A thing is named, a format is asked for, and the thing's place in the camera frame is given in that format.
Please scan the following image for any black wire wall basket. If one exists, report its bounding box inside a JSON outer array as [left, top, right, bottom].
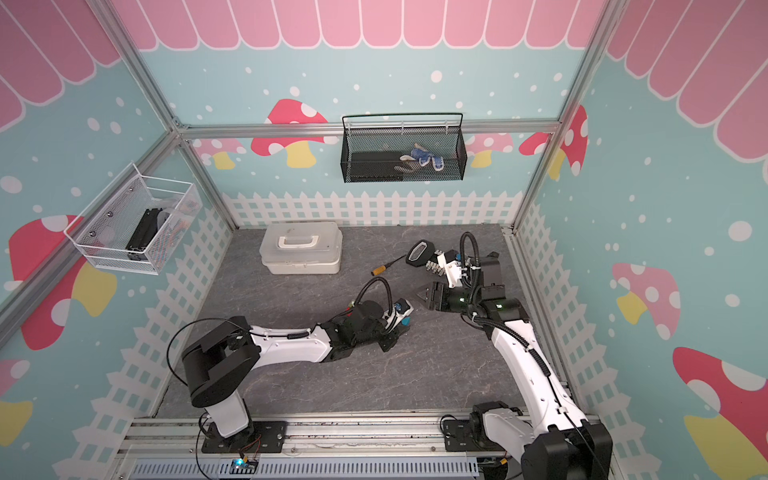
[[340, 112, 468, 183]]

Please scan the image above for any black box in white basket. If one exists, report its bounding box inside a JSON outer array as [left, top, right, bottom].
[[125, 208, 170, 261]]

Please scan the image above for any small wooden-handled screwdriver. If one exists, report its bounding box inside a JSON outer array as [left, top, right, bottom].
[[371, 255, 404, 276]]

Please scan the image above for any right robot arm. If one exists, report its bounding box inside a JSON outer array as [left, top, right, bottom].
[[416, 282, 613, 479]]

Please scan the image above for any blue white item in basket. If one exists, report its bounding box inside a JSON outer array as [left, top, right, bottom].
[[398, 144, 445, 173]]

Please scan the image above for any white wire wall basket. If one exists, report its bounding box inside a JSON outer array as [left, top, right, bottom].
[[64, 164, 203, 275]]

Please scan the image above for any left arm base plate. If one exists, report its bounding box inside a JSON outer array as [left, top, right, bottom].
[[202, 421, 288, 454]]

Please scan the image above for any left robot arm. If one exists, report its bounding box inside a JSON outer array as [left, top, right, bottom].
[[181, 299, 413, 440]]

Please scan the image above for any white plastic storage box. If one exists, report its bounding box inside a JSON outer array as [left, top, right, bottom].
[[259, 222, 343, 275]]

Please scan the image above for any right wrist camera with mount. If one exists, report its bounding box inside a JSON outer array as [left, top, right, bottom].
[[435, 232, 499, 289]]

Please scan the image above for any small green-lit circuit board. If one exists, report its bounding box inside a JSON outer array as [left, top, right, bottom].
[[229, 458, 259, 475]]

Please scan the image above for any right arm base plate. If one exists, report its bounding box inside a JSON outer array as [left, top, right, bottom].
[[438, 414, 499, 452]]

